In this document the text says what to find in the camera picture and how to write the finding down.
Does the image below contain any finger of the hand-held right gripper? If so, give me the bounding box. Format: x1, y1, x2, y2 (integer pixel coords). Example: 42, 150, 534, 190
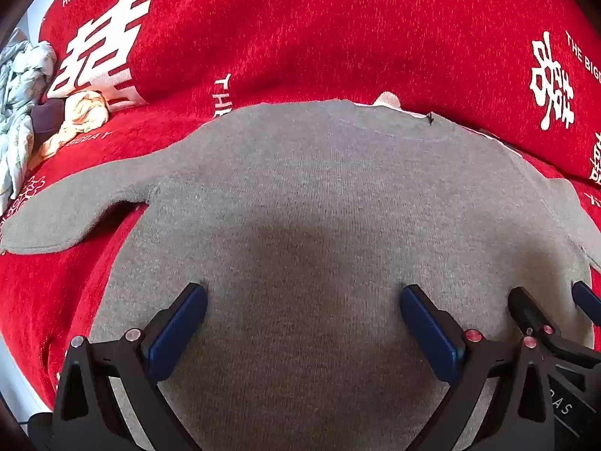
508, 286, 601, 368
572, 280, 601, 327

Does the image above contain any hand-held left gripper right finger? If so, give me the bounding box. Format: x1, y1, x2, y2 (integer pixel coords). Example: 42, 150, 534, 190
400, 285, 559, 451

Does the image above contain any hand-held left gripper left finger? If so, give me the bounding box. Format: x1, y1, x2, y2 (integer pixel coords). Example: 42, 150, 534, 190
51, 283, 208, 451

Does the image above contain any grey knit sweater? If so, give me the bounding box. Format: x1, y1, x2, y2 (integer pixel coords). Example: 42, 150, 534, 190
0, 98, 601, 451

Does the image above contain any red printed bed blanket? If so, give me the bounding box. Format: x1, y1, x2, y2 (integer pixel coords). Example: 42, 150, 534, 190
0, 98, 601, 414

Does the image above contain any orange and cream cloth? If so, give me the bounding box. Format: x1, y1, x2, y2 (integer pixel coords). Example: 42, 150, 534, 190
30, 90, 110, 160

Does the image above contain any dark purple cloth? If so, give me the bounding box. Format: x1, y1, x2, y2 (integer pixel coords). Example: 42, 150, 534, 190
32, 101, 66, 135

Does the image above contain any pale blue patterned cloth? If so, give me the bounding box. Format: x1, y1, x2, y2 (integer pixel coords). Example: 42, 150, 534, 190
0, 28, 58, 217

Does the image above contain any folded red printed quilt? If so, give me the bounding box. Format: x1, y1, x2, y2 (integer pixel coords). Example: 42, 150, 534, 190
38, 0, 601, 193

